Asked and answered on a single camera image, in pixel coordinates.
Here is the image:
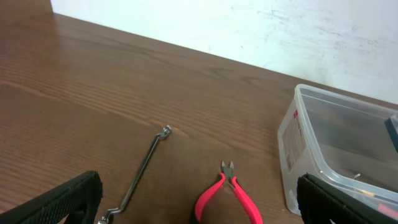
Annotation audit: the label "blue precision screwdriver set case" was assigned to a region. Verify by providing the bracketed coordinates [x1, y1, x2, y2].
[384, 114, 398, 152]

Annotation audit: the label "orange handled cutting pliers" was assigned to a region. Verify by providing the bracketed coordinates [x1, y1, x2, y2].
[191, 160, 264, 224]

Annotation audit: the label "silver offset ring wrench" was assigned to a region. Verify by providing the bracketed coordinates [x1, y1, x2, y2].
[97, 125, 172, 224]

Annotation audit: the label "clear plastic container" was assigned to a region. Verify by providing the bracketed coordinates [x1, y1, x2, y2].
[278, 84, 397, 218]

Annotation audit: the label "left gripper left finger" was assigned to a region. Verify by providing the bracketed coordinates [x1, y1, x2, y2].
[1, 170, 103, 224]

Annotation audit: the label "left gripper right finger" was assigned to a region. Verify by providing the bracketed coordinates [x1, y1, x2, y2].
[297, 174, 397, 224]

